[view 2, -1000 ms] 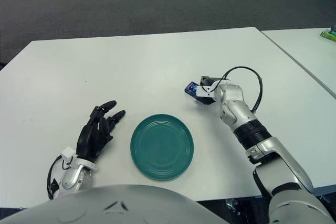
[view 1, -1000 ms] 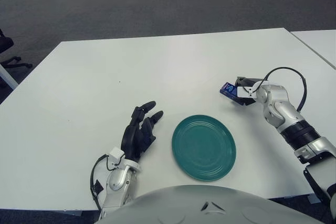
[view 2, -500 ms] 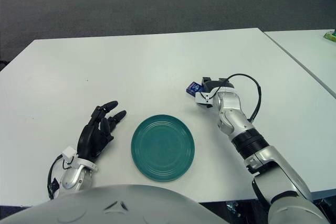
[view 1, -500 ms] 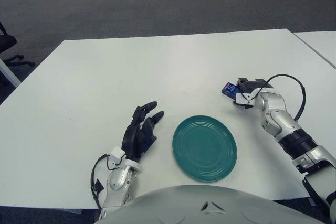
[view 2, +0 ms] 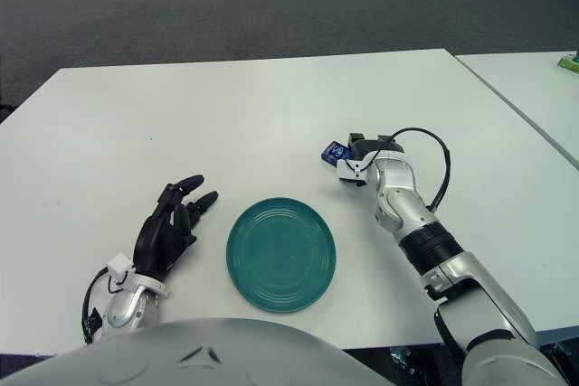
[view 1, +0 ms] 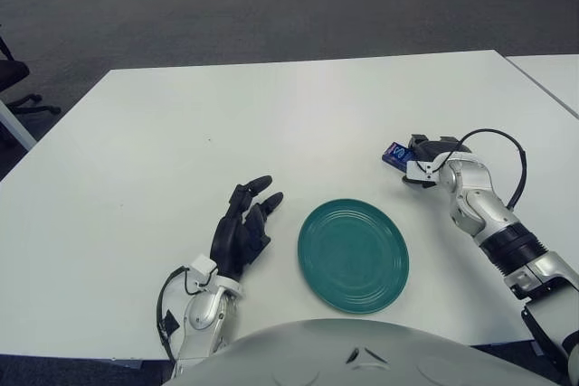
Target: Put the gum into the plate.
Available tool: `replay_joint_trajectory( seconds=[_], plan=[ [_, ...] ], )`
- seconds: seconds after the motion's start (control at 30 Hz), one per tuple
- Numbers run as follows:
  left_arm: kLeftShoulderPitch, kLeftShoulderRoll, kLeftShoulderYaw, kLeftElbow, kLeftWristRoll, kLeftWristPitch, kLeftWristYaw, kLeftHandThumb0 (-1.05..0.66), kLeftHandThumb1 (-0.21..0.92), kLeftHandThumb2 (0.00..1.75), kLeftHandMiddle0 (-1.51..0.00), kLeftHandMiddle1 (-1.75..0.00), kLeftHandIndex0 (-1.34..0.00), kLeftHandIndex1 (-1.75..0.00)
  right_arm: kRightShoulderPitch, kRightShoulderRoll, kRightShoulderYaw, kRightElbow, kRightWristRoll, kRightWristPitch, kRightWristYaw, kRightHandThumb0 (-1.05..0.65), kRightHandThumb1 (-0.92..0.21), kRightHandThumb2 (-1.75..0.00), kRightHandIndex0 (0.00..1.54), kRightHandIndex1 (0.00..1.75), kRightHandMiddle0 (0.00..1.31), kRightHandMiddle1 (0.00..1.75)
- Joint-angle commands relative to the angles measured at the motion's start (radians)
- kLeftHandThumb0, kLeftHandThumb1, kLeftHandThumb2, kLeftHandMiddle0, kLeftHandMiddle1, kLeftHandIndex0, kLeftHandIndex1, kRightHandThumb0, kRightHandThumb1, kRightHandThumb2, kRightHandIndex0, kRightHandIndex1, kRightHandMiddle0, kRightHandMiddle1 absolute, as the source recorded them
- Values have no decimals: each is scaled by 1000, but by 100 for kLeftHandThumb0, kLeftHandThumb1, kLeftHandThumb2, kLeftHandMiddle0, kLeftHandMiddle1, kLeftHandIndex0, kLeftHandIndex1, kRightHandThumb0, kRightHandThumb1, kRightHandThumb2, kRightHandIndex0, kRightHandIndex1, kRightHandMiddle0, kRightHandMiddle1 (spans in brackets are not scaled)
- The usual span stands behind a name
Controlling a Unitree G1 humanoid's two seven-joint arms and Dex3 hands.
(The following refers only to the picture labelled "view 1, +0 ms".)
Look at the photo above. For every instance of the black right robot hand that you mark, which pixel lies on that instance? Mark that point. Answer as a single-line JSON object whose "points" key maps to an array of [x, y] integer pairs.
{"points": [[434, 148]]}

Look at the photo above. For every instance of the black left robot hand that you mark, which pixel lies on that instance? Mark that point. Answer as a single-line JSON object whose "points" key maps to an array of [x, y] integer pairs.
{"points": [[230, 237]]}

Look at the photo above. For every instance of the blue gum pack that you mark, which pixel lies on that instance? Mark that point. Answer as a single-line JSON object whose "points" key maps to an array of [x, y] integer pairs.
{"points": [[395, 155]]}

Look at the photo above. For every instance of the green round plate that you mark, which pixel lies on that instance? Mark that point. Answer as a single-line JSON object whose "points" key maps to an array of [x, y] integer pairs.
{"points": [[353, 259]]}

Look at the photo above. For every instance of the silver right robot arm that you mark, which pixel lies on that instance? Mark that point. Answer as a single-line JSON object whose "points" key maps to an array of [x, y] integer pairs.
{"points": [[475, 205]]}

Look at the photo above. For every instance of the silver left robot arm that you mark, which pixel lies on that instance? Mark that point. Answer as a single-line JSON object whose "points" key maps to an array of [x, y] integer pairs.
{"points": [[203, 313]]}

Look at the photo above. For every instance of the white side table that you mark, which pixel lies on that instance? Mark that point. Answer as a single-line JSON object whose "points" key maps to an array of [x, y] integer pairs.
{"points": [[552, 74]]}

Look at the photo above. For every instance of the grey robot torso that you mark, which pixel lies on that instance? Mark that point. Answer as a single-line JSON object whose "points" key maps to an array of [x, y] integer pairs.
{"points": [[316, 354]]}

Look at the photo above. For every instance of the white table leg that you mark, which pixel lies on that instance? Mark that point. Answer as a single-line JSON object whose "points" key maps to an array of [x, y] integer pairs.
{"points": [[16, 126]]}

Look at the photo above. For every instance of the black office chair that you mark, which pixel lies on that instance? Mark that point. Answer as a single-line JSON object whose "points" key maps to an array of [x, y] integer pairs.
{"points": [[11, 74]]}

